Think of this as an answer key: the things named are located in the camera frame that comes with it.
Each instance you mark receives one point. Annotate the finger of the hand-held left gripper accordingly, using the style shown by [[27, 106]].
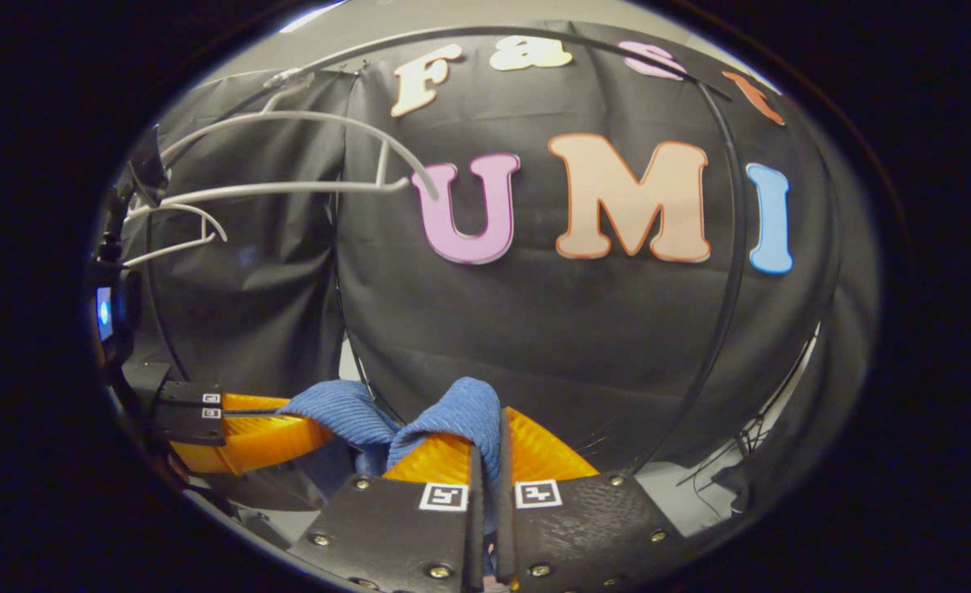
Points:
[[193, 394], [193, 427]]

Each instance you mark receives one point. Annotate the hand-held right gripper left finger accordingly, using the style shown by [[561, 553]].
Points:
[[475, 527]]

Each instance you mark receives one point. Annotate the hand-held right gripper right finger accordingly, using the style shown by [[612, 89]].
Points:
[[503, 527]]

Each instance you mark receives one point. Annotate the blue ribbed shirt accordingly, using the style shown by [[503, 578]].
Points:
[[452, 420]]

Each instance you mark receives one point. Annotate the white plastic hanger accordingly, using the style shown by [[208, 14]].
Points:
[[197, 216]]

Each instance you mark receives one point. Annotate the white hanger with taped hook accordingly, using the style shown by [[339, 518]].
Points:
[[287, 189]]

